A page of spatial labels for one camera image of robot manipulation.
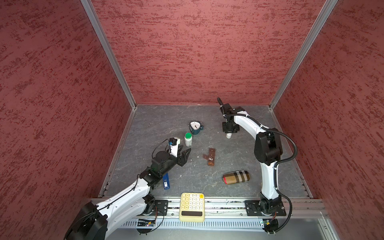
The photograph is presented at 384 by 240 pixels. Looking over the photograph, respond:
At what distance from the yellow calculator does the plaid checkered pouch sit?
0.16m

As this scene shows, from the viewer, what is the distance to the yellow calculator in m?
0.72

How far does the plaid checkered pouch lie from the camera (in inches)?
32.5
